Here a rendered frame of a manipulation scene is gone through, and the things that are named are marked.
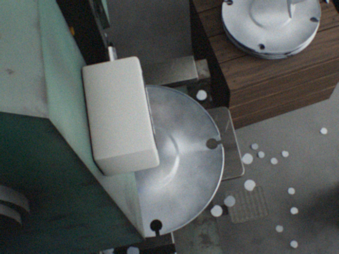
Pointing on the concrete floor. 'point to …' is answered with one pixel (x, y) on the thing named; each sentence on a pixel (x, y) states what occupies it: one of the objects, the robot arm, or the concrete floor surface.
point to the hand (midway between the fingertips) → (307, 11)
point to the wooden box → (264, 67)
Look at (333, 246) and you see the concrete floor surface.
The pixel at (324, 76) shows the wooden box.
